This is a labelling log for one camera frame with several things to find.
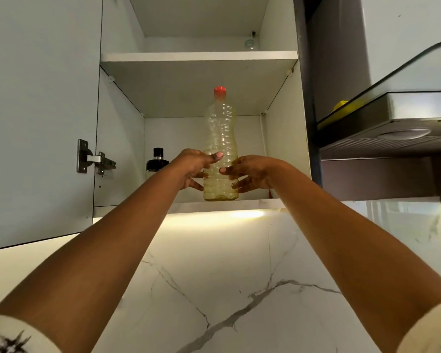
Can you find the person's left hand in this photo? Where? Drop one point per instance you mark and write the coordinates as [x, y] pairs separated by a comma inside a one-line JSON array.
[[191, 165]]

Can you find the person's right hand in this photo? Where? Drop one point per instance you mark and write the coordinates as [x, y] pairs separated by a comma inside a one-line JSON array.
[[257, 170]]

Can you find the black knobbed bottle lid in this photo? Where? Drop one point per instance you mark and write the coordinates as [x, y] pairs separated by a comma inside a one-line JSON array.
[[157, 159]]

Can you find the small glass oil bottle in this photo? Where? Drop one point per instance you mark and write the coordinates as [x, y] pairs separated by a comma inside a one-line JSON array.
[[156, 165]]

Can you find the large clear plastic oil bottle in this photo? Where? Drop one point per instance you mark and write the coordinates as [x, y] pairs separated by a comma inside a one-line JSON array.
[[220, 124]]

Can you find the red plastic bottle cap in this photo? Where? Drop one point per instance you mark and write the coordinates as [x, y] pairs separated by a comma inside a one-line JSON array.
[[220, 91]]

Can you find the brown ribbed cabinet door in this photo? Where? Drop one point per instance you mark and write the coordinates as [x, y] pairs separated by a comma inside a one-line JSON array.
[[40, 117]]

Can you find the person's right forearm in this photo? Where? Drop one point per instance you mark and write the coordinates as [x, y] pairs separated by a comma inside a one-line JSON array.
[[360, 264]]

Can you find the person's left forearm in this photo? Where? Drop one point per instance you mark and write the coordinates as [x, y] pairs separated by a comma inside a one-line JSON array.
[[84, 268]]

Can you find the white cabinet shelf board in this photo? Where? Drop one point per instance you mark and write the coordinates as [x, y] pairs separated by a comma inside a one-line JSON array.
[[191, 80]]

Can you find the metal cabinet hinge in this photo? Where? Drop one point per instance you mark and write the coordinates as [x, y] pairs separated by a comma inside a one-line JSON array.
[[92, 158]]

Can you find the small yellow object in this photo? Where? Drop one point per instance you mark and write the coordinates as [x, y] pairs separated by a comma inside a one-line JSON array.
[[340, 105]]

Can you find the small round grey fixture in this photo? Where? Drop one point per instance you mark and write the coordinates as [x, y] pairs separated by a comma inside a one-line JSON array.
[[250, 42]]

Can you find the steel and glass range hood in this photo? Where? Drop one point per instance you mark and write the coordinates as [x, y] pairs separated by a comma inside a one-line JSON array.
[[389, 117]]

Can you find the white patterned shirt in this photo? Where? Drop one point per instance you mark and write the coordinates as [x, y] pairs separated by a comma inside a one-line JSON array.
[[11, 332]]

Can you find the wall cabinet body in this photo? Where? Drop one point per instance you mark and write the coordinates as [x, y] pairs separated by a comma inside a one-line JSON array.
[[286, 143]]

